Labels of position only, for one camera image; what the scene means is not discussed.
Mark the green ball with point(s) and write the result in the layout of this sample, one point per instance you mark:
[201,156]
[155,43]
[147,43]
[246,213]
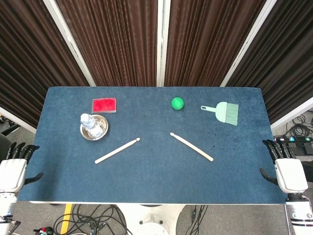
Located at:
[178,103]

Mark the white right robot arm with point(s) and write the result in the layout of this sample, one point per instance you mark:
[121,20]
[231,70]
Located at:
[299,215]

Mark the brown pleated partition panel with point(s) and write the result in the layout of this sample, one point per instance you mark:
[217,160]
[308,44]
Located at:
[283,61]
[31,61]
[207,41]
[115,41]

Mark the red card in clear case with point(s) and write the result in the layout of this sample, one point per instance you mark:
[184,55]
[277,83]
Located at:
[104,105]

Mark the stainless steel bowl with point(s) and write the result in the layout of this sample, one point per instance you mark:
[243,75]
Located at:
[102,124]

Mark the blue table cloth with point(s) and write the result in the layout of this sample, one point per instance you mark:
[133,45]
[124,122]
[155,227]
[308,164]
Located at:
[156,176]

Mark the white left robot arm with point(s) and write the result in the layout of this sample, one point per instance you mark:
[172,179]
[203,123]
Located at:
[7,210]

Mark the black power strip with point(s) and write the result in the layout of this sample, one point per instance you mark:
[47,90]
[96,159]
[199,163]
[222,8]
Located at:
[302,144]

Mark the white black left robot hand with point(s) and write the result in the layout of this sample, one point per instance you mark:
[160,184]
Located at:
[13,173]

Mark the mint green hand brush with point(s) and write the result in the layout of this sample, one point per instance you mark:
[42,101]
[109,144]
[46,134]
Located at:
[223,112]

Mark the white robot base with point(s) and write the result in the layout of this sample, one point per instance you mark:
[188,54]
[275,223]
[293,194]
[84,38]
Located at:
[151,219]

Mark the wooden drumstick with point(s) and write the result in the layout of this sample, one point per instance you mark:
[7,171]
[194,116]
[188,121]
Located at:
[117,150]
[192,147]

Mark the clear plastic water bottle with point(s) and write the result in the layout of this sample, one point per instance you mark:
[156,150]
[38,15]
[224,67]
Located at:
[89,123]

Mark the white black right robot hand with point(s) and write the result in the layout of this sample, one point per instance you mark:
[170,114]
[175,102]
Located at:
[291,175]

